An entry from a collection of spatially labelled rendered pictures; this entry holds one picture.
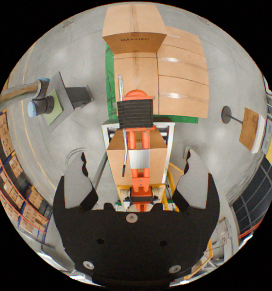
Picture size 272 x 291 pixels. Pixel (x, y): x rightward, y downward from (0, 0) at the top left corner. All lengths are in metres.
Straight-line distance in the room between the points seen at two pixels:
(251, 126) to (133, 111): 1.73
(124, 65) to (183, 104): 0.67
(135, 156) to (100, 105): 1.37
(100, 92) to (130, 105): 1.37
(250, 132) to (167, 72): 1.47
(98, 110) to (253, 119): 2.44
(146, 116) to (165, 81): 0.78
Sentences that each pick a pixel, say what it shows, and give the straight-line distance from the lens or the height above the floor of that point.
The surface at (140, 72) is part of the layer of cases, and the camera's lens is 0.98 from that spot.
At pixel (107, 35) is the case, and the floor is 0.94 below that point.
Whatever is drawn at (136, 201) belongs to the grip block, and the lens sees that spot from 0.49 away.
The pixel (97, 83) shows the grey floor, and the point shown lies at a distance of 1.62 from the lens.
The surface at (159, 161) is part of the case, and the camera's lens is 0.71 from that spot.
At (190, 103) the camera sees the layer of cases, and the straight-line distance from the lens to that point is 1.09.
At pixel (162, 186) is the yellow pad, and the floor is 1.13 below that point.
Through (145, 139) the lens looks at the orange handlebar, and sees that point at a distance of 0.27.
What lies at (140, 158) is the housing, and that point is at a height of 1.25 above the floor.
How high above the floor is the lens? 1.49
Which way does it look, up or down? 60 degrees down
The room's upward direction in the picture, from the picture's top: 179 degrees counter-clockwise
